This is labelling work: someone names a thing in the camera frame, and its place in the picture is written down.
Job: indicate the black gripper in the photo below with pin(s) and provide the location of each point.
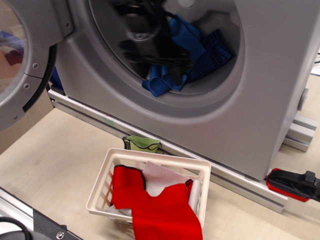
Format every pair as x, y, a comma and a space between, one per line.
146, 45

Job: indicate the plain blue cloth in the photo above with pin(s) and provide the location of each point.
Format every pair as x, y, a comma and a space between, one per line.
186, 36

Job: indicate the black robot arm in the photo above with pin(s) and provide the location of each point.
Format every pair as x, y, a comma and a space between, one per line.
148, 12

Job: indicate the grey toy washing machine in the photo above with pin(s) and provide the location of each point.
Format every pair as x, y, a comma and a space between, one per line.
236, 116

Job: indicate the grey washing machine door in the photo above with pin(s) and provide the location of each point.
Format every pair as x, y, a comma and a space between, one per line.
42, 24

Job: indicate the white plastic laundry basket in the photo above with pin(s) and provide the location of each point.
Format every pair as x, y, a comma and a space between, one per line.
100, 197

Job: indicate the blue jeans-print cloth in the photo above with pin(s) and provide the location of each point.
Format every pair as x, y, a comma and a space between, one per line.
216, 54

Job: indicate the green cloth with black outline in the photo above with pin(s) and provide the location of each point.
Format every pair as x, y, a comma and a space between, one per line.
142, 144

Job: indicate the white cloth in basket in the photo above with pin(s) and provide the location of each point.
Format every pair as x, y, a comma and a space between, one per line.
155, 192

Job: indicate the red cloth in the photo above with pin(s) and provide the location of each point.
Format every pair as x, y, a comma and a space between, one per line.
176, 229

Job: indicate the aluminium extrusion block right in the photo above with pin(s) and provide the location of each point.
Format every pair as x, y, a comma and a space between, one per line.
301, 133

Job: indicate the blue object behind door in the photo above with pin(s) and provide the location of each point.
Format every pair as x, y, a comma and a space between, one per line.
16, 55

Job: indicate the red and black clamp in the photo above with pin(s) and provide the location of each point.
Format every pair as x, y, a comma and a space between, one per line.
301, 187

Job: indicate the long aluminium base rail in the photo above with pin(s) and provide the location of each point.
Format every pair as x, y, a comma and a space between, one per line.
255, 190

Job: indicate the black bracket with screw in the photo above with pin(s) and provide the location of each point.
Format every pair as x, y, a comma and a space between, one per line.
54, 231

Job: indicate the aluminium rail bottom left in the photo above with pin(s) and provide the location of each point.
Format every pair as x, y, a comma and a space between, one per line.
14, 208

